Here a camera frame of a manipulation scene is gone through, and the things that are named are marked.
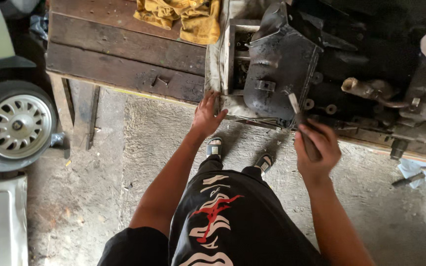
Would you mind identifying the person's right hand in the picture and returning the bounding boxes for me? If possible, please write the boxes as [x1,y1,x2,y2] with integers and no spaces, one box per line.
[294,118,342,179]

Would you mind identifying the person's left hand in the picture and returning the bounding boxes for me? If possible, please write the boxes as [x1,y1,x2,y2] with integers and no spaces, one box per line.
[190,90,229,139]

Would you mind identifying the wooden handled scraper tool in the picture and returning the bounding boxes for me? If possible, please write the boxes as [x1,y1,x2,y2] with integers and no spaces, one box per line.
[288,92,323,162]

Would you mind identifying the black white sandal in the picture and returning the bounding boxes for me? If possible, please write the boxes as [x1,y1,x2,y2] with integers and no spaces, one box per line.
[206,137,224,160]
[254,153,275,176]

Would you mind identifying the rusty metal pipe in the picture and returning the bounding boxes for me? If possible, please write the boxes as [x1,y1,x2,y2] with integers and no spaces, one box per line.
[341,77,410,110]

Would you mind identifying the black greasy oil pan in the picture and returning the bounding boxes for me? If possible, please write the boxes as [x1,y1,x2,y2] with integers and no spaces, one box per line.
[243,2,358,122]

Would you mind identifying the greasy engine block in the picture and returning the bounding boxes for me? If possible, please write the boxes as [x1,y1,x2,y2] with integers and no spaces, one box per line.
[291,0,426,160]

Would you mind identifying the white rag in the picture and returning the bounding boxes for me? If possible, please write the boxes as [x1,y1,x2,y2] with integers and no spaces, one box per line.
[397,158,426,189]

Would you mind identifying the dark hand tool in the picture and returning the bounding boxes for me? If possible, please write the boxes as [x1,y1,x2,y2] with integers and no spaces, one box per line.
[391,172,426,188]

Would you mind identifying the grey metal box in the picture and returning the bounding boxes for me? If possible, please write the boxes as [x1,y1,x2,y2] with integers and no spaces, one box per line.
[223,18,262,97]

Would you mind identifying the black printed shirt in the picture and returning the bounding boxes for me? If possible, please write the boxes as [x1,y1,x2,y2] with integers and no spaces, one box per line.
[96,157,328,266]

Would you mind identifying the yellow cloth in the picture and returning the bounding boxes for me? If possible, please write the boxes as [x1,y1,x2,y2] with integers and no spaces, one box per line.
[133,0,222,46]

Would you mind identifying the wooden workbench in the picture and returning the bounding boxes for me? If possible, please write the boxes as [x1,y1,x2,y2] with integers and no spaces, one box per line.
[46,0,426,167]

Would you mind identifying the dark plastic bag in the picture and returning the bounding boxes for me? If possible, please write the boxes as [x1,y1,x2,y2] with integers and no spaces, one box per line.
[29,12,50,40]

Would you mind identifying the car wheel with silver rim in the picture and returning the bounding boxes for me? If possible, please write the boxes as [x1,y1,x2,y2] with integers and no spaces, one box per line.
[0,79,58,173]

